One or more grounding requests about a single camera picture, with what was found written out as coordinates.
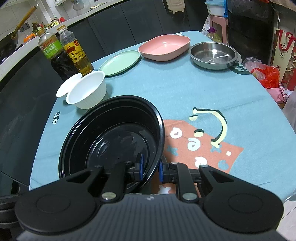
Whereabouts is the white blue lidded pot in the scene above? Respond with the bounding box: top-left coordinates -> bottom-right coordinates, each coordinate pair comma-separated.
205,0 -> 225,16

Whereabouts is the dark vinegar bottle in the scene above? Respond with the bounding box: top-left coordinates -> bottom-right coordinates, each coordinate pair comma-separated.
37,28 -> 79,81

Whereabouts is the clear plastic container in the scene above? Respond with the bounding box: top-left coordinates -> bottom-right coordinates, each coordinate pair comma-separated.
234,51 -> 242,64

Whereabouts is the red gift bag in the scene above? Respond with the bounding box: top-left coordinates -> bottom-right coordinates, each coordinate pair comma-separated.
270,28 -> 296,91

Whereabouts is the pink plastic stool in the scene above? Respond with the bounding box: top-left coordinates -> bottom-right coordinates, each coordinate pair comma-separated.
209,15 -> 228,44

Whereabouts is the yellow oil bottle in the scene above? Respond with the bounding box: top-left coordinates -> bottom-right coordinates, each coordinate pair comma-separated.
57,25 -> 94,76

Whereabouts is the green plate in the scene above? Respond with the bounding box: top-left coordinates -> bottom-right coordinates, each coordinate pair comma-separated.
99,50 -> 140,77

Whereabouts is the pink square dish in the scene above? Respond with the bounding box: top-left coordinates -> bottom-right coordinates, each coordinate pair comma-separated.
138,34 -> 191,62

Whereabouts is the beige hanging bin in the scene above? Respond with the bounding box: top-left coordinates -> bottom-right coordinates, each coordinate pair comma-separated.
166,0 -> 185,14

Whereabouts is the red plastic bag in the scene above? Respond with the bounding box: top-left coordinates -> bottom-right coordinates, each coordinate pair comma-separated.
251,64 -> 280,89

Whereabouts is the black plastic bowl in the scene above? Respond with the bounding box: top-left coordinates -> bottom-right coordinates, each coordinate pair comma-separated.
58,95 -> 165,192

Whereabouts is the white ribbed bowl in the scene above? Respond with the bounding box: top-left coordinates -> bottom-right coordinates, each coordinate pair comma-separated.
66,71 -> 106,109

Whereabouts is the stainless steel bowl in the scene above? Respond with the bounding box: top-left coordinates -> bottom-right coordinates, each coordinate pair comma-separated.
189,42 -> 238,70

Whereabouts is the black wok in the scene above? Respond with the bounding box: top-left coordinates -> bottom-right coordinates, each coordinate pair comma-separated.
0,4 -> 39,63

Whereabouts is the black mesh rack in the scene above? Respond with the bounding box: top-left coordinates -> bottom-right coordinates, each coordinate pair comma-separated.
227,1 -> 274,64

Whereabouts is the blue tablecloth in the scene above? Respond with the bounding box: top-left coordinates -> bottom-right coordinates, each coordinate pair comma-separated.
29,31 -> 296,202

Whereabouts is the small white bowl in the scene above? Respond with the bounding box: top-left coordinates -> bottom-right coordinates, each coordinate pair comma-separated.
56,73 -> 82,99

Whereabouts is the large oil jug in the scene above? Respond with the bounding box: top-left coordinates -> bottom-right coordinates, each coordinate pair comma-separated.
206,27 -> 222,43

